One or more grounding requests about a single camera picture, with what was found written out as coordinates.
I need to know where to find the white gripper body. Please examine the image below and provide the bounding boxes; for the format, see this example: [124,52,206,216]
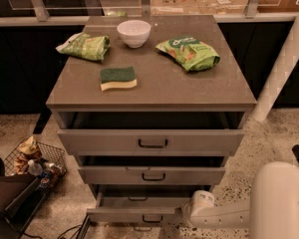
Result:
[181,190,214,227]

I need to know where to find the grey drawer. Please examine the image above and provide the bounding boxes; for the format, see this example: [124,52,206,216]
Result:
[86,184,213,225]
[58,112,244,156]
[79,156,225,185]

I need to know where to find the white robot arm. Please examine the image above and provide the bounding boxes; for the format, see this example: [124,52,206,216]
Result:
[181,161,299,239]

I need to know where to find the grey drawer cabinet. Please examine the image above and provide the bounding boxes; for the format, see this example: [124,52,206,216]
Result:
[45,14,258,197]

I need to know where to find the black bar on floor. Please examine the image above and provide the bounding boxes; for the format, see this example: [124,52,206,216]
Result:
[76,216,91,239]

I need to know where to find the green chip bag right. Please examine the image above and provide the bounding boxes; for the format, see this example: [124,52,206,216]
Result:
[155,36,220,72]

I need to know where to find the green yellow sponge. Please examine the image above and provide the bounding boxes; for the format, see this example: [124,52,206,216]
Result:
[100,67,138,91]

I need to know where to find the clear plastic water bottle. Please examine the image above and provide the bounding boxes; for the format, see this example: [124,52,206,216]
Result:
[27,159,43,176]

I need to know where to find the white ceramic bowl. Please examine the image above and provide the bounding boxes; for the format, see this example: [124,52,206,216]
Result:
[117,20,151,48]

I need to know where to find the crumpled tan snack bag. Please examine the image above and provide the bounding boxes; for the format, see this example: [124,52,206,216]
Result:
[14,136,42,174]

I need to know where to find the green snack bag left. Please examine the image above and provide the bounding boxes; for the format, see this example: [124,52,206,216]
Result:
[56,32,110,61]

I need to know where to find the cardboard box centre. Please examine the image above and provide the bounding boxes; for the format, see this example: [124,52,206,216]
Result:
[150,0,200,15]

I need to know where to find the black wire basket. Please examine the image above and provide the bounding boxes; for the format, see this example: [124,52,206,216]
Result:
[4,141,67,191]

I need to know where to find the white diagonal post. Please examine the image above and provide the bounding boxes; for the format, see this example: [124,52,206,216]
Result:
[252,12,299,121]

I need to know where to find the metal railing frame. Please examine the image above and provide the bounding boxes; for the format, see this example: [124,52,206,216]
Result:
[0,0,297,26]

